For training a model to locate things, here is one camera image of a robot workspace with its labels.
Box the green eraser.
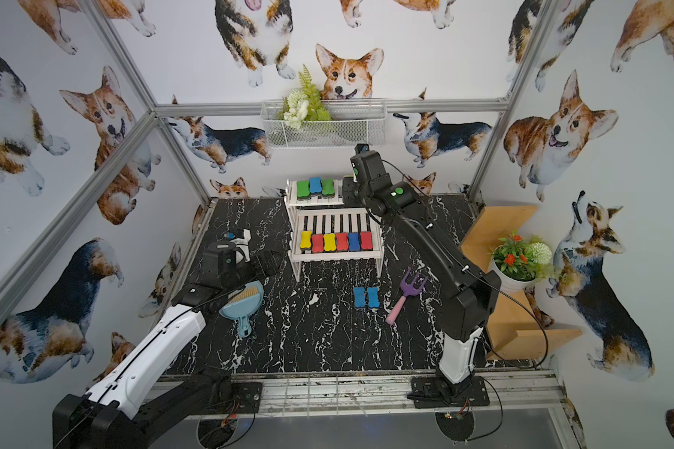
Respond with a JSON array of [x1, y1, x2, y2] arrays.
[[321, 179, 335, 198], [296, 181, 311, 200]]

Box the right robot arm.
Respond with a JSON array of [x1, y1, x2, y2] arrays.
[[344, 144, 501, 396]]

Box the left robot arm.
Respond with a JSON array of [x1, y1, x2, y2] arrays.
[[52, 241, 284, 448]]

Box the blue eraser bottom shelf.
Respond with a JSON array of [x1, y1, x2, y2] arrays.
[[347, 232, 361, 252]]

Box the white wooden two-tier shelf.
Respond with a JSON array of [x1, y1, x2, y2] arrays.
[[284, 179, 385, 281]]

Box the wooden corner shelf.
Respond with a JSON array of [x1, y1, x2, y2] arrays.
[[461, 205, 582, 360]]

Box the yellow eraser bottom far left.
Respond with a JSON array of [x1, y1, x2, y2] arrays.
[[300, 230, 313, 254]]

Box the yellow eraser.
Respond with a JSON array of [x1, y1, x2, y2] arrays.
[[323, 233, 337, 253], [300, 230, 313, 254]]

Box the red eraser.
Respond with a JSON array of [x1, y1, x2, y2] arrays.
[[359, 231, 374, 251], [311, 234, 324, 254], [335, 232, 349, 252]]

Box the red eraser bottom far right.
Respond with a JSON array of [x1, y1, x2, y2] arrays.
[[359, 231, 374, 251]]

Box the green eraser top far left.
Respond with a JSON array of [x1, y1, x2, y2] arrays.
[[296, 181, 311, 200]]

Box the green fern white flowers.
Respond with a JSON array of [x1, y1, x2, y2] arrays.
[[277, 65, 331, 130]]

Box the potted plant red flowers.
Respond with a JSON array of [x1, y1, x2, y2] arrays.
[[490, 232, 554, 294]]

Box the white wire wall basket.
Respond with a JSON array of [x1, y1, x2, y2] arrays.
[[260, 99, 388, 149]]

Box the purple toy rake pink handle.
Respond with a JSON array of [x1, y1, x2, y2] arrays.
[[386, 268, 427, 326]]

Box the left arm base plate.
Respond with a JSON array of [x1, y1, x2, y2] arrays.
[[180, 381, 264, 416]]

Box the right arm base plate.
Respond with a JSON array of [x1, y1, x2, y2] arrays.
[[406, 375, 491, 409]]

